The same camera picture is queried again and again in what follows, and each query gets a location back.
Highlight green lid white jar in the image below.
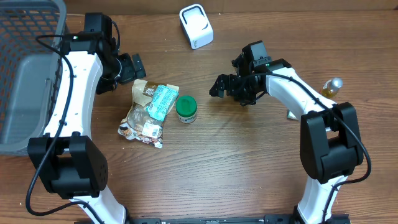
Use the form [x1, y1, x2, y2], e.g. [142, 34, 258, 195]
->
[175, 95, 197, 124]

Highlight teal wet wipes pack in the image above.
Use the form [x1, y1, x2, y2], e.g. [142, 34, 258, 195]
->
[146, 85, 178, 121]

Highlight small teal tissue pack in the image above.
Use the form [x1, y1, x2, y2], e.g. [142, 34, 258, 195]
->
[287, 110, 299, 121]

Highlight brown nut snack bag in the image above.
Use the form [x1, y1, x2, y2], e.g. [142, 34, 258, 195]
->
[118, 79, 179, 149]

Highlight yellow dish soap bottle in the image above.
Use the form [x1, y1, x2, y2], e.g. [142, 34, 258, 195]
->
[320, 78, 343, 99]

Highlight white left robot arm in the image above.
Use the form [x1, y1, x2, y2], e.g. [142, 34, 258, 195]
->
[27, 12, 146, 223]

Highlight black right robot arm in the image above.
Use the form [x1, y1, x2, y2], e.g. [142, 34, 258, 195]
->
[209, 40, 366, 223]

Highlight white barcode scanner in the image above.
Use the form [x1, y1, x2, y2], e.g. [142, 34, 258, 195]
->
[179, 4, 214, 50]

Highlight grey plastic mesh basket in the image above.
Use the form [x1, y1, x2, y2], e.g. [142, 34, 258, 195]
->
[1, 0, 68, 156]

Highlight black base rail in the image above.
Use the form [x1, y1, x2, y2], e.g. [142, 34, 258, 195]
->
[74, 214, 352, 224]

